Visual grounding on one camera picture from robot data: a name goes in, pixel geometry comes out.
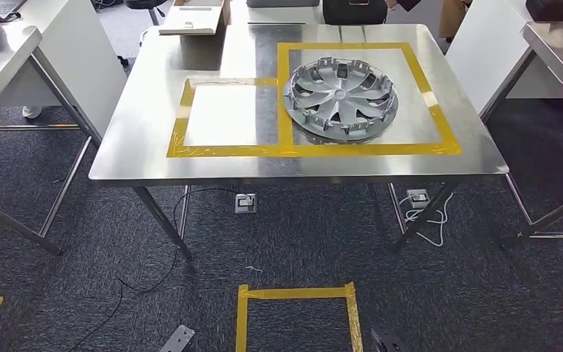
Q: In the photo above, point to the grey plastic wheel hubcap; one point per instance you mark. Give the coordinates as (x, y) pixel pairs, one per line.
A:
(339, 92)

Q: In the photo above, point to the steel workbench table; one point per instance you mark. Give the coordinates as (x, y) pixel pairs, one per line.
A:
(140, 146)

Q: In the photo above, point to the black robot body part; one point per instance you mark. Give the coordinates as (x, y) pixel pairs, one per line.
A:
(177, 338)

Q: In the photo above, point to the silver floor outlet box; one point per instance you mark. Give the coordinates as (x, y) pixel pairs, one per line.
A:
(417, 198)
(245, 204)

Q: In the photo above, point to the large yellow tape rectangle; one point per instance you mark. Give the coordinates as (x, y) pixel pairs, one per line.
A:
(359, 149)

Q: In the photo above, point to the white thread scrap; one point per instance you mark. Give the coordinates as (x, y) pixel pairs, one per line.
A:
(254, 268)

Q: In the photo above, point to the small yellow tape rectangle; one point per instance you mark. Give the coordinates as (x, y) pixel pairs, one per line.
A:
(177, 126)

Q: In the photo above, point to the black bag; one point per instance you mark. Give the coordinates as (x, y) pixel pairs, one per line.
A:
(561, 9)
(354, 12)

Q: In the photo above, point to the flat cardboard box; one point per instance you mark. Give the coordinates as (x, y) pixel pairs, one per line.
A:
(191, 19)

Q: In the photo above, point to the black office chair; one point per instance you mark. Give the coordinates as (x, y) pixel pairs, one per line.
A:
(153, 9)

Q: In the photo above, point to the white desk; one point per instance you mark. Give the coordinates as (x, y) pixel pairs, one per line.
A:
(490, 53)
(77, 58)

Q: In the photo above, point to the person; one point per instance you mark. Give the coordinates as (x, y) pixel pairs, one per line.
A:
(31, 112)

